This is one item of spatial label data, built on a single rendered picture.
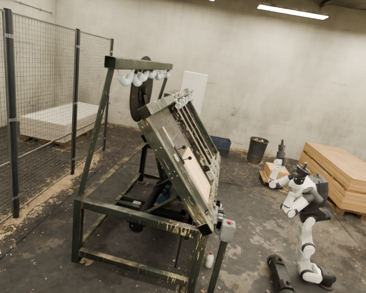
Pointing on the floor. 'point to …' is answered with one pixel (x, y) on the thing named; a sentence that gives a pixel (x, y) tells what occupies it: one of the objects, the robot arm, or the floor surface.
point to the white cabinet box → (197, 82)
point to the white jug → (208, 260)
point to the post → (217, 267)
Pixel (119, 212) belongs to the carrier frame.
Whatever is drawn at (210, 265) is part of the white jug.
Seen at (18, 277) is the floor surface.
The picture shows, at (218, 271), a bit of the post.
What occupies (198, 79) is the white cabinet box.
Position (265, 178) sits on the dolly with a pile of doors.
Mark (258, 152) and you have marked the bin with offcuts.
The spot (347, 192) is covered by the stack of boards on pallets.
